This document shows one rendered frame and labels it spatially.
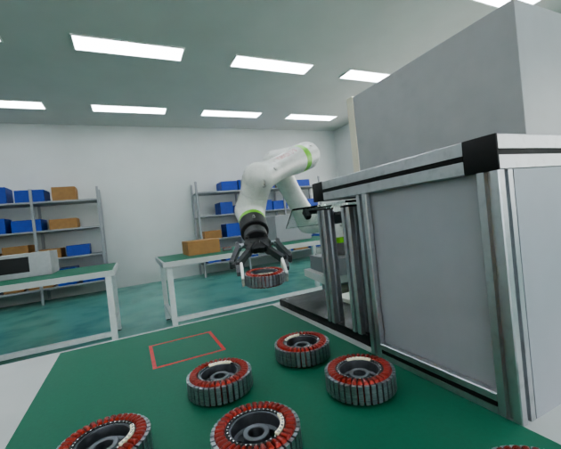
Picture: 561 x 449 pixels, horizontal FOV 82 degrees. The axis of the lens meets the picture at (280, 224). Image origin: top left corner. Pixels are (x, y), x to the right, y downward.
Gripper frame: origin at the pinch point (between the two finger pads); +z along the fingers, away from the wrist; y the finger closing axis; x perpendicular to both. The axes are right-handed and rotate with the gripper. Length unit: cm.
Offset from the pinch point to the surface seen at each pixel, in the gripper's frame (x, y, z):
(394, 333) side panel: 10.2, -20.1, 31.1
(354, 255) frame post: 16.3, -17.8, 14.8
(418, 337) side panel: 14.0, -21.6, 35.1
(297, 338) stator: 1.5, -3.8, 22.6
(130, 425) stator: 14.5, 24.0, 41.1
